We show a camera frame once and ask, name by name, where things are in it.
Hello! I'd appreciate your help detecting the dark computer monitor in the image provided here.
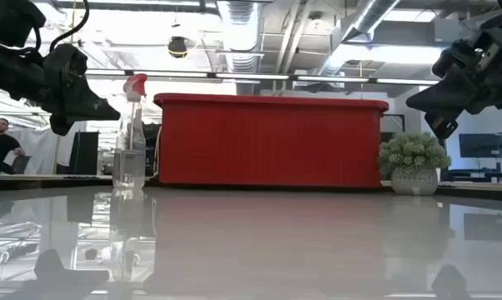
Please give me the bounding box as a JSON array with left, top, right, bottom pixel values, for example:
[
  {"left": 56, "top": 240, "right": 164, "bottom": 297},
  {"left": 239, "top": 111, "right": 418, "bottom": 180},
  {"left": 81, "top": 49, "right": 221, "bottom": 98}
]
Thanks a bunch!
[{"left": 458, "top": 132, "right": 502, "bottom": 159}]

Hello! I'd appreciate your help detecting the clear spray bottle red trigger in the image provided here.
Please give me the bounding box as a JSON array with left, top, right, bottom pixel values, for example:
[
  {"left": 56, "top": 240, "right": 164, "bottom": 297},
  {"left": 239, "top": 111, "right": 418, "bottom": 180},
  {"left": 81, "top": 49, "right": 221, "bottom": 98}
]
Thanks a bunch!
[{"left": 112, "top": 73, "right": 148, "bottom": 189}]

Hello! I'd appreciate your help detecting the ribbed silver air duct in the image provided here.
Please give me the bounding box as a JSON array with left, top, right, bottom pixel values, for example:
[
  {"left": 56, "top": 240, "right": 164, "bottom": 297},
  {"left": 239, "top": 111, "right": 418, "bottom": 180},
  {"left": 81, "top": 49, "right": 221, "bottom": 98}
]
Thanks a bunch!
[{"left": 215, "top": 0, "right": 263, "bottom": 74}]

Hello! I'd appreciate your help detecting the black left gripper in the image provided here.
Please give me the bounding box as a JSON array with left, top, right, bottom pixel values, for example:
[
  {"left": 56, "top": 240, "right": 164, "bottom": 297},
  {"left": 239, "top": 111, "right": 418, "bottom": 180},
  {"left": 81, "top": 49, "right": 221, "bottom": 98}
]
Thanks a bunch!
[{"left": 42, "top": 42, "right": 122, "bottom": 138}]

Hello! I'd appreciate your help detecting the green artificial plant in pot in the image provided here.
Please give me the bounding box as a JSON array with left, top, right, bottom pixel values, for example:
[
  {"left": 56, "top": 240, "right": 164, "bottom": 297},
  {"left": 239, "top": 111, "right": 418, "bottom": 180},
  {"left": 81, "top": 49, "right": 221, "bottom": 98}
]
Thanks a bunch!
[{"left": 377, "top": 132, "right": 452, "bottom": 197}]

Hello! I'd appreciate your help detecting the long ceiling light bar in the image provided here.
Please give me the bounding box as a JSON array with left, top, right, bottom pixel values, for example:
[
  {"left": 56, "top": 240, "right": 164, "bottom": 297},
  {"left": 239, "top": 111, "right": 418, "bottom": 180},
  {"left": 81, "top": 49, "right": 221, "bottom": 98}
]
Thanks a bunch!
[
  {"left": 296, "top": 75, "right": 369, "bottom": 83},
  {"left": 86, "top": 69, "right": 210, "bottom": 79},
  {"left": 375, "top": 77, "right": 439, "bottom": 87},
  {"left": 215, "top": 72, "right": 290, "bottom": 81}
]

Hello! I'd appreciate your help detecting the smooth silver air duct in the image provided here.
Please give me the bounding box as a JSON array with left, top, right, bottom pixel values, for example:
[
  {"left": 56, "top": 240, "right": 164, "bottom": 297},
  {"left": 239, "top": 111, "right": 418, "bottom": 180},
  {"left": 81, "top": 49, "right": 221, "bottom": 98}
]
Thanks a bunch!
[{"left": 317, "top": 0, "right": 402, "bottom": 76}]

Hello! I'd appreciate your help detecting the red plastic laundry bin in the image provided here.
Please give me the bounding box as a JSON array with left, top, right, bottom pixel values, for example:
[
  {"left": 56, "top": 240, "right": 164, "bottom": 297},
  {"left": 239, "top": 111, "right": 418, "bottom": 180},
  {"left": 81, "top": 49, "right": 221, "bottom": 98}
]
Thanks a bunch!
[{"left": 153, "top": 92, "right": 389, "bottom": 188}]

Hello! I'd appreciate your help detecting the black dome camera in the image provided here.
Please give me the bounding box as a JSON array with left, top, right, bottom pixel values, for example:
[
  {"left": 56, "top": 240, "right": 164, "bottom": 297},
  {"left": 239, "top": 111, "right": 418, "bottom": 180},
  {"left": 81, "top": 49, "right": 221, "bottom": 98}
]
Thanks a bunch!
[{"left": 167, "top": 36, "right": 188, "bottom": 59}]

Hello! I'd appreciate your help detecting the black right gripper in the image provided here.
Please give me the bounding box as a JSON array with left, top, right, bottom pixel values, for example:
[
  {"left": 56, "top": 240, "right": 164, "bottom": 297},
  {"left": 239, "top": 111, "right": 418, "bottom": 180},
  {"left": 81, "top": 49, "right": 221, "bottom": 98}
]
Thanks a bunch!
[{"left": 404, "top": 12, "right": 502, "bottom": 141}]

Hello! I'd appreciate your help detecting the black upright panel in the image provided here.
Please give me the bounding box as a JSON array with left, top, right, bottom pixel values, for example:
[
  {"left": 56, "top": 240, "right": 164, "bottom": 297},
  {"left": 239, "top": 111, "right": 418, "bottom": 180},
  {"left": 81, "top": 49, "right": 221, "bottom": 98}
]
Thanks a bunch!
[{"left": 69, "top": 131, "right": 100, "bottom": 175}]

